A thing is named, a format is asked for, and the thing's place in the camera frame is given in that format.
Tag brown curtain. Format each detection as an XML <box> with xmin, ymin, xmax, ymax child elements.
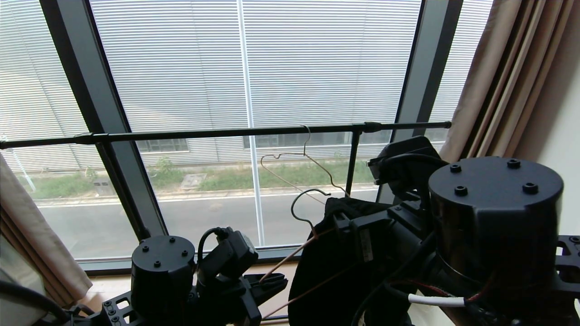
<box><xmin>440</xmin><ymin>0</ymin><xmax>576</xmax><ymax>163</ymax></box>

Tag beige curtain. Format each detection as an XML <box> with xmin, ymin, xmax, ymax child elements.
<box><xmin>0</xmin><ymin>154</ymin><xmax>93</xmax><ymax>308</ymax></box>

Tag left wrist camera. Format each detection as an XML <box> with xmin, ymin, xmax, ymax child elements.
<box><xmin>197</xmin><ymin>226</ymin><xmax>259</xmax><ymax>288</ymax></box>

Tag black trousers with white cord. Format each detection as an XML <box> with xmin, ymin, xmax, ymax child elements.
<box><xmin>288</xmin><ymin>197</ymin><xmax>435</xmax><ymax>326</ymax></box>

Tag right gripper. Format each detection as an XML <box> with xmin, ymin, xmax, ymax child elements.
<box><xmin>334</xmin><ymin>199</ymin><xmax>435</xmax><ymax>277</ymax></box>

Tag window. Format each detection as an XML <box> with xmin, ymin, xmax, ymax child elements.
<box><xmin>0</xmin><ymin>0</ymin><xmax>494</xmax><ymax>272</ymax></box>

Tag black clothes rack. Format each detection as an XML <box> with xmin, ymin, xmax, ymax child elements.
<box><xmin>0</xmin><ymin>121</ymin><xmax>452</xmax><ymax>240</ymax></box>

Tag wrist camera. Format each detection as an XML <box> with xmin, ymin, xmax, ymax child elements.
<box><xmin>367</xmin><ymin>135</ymin><xmax>448</xmax><ymax>196</ymax></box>
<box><xmin>197</xmin><ymin>226</ymin><xmax>259</xmax><ymax>288</ymax></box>

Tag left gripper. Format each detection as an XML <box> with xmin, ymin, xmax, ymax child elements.
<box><xmin>195</xmin><ymin>277</ymin><xmax>263</xmax><ymax>326</ymax></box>

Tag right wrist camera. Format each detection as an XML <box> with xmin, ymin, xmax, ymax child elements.
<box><xmin>367</xmin><ymin>135</ymin><xmax>448</xmax><ymax>196</ymax></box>

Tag black cable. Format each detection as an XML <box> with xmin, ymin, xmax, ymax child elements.
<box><xmin>0</xmin><ymin>280</ymin><xmax>71</xmax><ymax>323</ymax></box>

